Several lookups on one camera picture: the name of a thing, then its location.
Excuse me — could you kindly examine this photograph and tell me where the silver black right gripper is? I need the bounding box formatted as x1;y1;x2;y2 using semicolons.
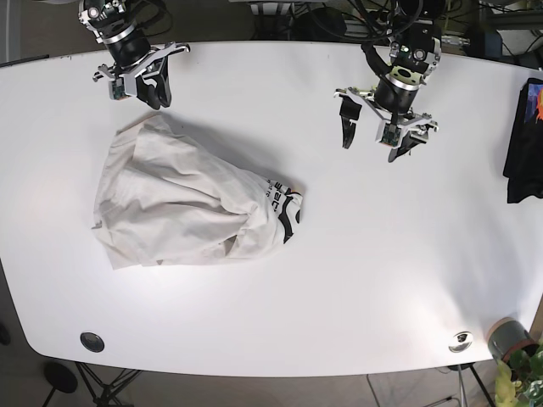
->
81;8;192;111

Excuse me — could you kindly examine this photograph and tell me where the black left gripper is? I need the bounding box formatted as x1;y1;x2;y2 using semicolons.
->
334;38;441;163

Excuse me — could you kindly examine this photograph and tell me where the white graphic T-shirt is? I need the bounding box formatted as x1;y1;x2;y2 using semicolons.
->
93;115;303;270

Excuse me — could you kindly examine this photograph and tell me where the black graphic T-shirt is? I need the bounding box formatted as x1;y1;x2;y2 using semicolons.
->
503;78;542;204

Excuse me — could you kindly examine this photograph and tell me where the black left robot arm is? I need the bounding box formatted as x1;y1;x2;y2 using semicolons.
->
334;1;445;163

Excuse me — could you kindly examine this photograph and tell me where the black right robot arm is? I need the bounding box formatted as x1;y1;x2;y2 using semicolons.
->
78;1;191;110

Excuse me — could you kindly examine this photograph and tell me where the silver table grommet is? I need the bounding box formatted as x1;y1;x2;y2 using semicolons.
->
448;331;473;354

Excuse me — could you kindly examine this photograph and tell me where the black table grommet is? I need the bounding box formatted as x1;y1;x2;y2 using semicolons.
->
80;332;105;353

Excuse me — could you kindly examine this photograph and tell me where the potted green plant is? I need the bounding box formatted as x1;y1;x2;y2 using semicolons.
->
486;317;542;407

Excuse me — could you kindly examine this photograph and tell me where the black tripod stand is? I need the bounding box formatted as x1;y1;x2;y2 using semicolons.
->
42;361;143;407

